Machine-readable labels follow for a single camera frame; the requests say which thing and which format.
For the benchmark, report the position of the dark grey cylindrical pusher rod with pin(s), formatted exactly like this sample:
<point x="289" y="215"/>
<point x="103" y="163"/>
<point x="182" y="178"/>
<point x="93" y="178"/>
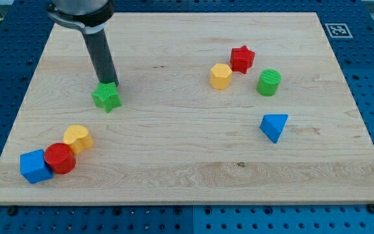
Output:
<point x="99" y="52"/>

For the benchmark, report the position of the green star block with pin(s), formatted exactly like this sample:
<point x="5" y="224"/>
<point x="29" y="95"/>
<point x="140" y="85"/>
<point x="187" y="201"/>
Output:
<point x="106" y="96"/>

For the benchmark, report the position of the yellow heart block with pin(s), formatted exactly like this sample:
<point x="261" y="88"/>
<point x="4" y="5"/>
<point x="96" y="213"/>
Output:
<point x="78" y="138"/>

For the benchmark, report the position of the red star block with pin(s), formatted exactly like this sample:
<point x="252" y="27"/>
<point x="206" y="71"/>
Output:
<point x="241" y="59"/>

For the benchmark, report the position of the red cylinder block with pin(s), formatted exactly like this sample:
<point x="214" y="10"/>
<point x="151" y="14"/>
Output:
<point x="60" y="158"/>

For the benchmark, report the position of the light wooden board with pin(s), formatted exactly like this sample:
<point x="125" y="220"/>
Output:
<point x="177" y="140"/>

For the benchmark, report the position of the yellow hexagon block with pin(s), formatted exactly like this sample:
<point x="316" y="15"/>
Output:
<point x="220" y="76"/>

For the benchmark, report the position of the blue cube block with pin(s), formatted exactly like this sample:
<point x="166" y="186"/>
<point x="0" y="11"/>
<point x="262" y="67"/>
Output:
<point x="33" y="167"/>

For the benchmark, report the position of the green cylinder block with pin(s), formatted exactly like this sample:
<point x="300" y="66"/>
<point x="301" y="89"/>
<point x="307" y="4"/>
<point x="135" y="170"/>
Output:
<point x="268" y="82"/>

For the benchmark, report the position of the blue triangle block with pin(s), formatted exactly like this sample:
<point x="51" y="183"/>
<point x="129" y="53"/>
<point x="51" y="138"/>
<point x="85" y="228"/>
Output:
<point x="272" y="126"/>

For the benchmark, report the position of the white fiducial marker tag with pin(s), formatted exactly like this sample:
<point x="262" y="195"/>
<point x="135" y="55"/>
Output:
<point x="338" y="30"/>

